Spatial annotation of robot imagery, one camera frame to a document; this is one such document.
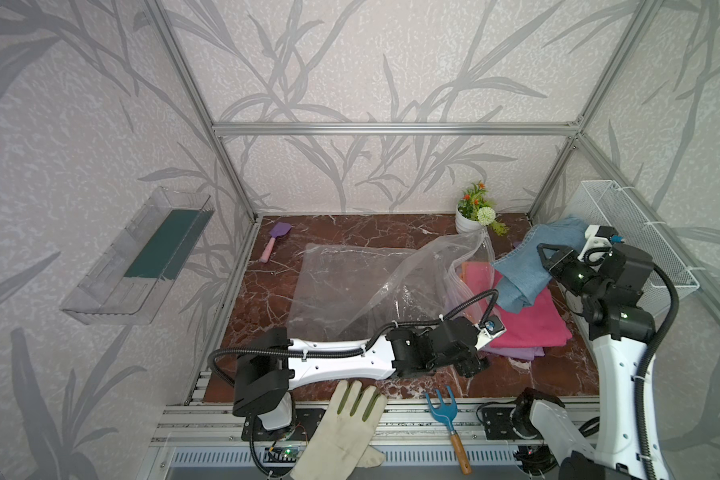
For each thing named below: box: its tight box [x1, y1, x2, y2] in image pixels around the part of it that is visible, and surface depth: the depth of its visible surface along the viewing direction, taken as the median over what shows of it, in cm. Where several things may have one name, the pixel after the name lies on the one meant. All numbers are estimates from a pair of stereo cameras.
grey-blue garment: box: [491, 216, 590, 313], surface depth 67 cm
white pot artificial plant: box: [455, 180, 509, 236], surface depth 107 cm
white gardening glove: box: [290, 379, 388, 480], surface depth 72 cm
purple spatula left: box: [259, 222, 292, 263], surface depth 114 cm
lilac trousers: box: [479, 346, 545, 360], surface depth 85 cm
